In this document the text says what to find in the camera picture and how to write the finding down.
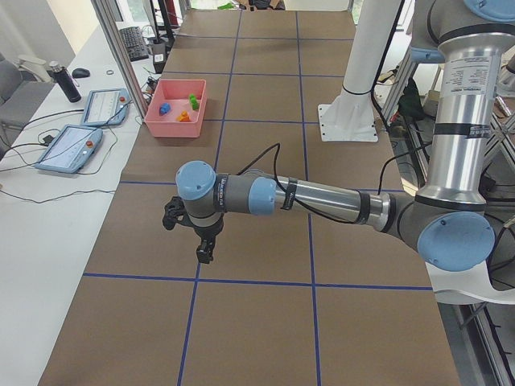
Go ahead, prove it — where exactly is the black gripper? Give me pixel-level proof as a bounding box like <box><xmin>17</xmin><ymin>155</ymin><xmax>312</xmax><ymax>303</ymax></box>
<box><xmin>193</xmin><ymin>220</ymin><xmax>224</xmax><ymax>264</ymax></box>

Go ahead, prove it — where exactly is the orange sloped block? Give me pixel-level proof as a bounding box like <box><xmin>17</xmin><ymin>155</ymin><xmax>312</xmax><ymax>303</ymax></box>
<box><xmin>176</xmin><ymin>111</ymin><xmax>191</xmax><ymax>122</ymax></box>

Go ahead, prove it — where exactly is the green two-stud block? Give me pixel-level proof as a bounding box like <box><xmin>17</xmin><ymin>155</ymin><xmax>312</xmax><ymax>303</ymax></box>
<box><xmin>188</xmin><ymin>93</ymin><xmax>200</xmax><ymax>111</ymax></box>

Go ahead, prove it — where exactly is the small blue block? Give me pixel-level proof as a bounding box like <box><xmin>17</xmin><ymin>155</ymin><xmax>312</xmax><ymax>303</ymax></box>
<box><xmin>159</xmin><ymin>103</ymin><xmax>171</xmax><ymax>116</ymax></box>

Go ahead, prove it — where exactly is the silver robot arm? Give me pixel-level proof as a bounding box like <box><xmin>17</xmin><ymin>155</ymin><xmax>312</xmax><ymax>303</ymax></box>
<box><xmin>171</xmin><ymin>10</ymin><xmax>422</xmax><ymax>281</ymax></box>

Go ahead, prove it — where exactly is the pink plastic box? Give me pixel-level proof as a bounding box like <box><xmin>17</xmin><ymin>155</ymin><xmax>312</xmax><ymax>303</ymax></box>
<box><xmin>144</xmin><ymin>79</ymin><xmax>208</xmax><ymax>138</ymax></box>

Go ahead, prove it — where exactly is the lower teach pendant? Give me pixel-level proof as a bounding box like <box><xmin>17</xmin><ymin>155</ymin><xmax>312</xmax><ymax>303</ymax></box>
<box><xmin>35</xmin><ymin>125</ymin><xmax>103</xmax><ymax>174</ymax></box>

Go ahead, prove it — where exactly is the teach pendant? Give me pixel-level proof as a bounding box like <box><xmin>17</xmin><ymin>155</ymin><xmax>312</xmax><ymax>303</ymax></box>
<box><xmin>35</xmin><ymin>125</ymin><xmax>103</xmax><ymax>174</ymax></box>
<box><xmin>80</xmin><ymin>88</ymin><xmax>131</xmax><ymax>127</ymax></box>

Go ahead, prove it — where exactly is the upper teach pendant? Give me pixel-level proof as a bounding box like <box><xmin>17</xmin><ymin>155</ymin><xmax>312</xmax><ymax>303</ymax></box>
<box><xmin>80</xmin><ymin>88</ymin><xmax>131</xmax><ymax>127</ymax></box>

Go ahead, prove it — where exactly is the black keyboard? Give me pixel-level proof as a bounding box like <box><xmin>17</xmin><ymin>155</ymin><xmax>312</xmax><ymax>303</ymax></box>
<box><xmin>118</xmin><ymin>27</ymin><xmax>149</xmax><ymax>62</ymax></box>

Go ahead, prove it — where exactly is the black computer mouse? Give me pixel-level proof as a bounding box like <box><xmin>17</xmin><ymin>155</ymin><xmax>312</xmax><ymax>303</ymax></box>
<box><xmin>72</xmin><ymin>68</ymin><xmax>91</xmax><ymax>79</ymax></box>

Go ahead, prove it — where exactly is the black water bottle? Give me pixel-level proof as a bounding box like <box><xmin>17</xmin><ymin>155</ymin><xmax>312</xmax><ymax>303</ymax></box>
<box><xmin>49</xmin><ymin>60</ymin><xmax>81</xmax><ymax>103</ymax></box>

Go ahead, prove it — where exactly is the white chair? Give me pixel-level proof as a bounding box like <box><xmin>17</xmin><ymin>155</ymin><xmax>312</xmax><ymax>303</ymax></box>
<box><xmin>426</xmin><ymin>262</ymin><xmax>514</xmax><ymax>306</ymax></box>

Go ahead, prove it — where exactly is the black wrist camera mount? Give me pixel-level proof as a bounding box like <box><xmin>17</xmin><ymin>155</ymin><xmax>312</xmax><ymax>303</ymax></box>
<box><xmin>163</xmin><ymin>196</ymin><xmax>194</xmax><ymax>231</ymax></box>

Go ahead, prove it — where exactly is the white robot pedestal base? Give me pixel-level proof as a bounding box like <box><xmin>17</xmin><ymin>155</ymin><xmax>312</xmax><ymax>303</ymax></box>
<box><xmin>318</xmin><ymin>0</ymin><xmax>403</xmax><ymax>142</ymax></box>

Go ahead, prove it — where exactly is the aluminium frame post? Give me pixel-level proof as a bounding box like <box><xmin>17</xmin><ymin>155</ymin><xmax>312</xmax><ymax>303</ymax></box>
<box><xmin>91</xmin><ymin>0</ymin><xmax>148</xmax><ymax>119</ymax></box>

